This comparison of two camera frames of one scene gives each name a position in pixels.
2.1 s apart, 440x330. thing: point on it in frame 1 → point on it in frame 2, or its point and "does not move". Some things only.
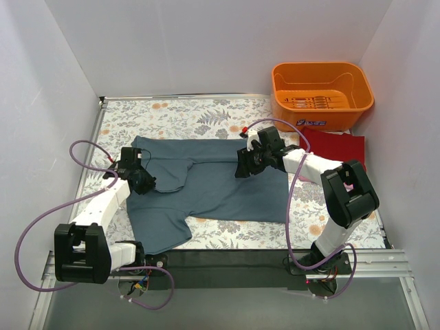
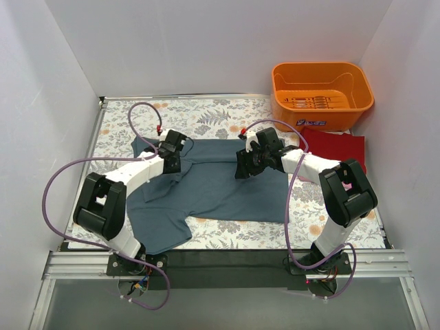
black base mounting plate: (242, 269) does not move
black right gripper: (251, 159) does not move
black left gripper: (144, 181) → (172, 163)
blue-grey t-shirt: (196, 179) does not move
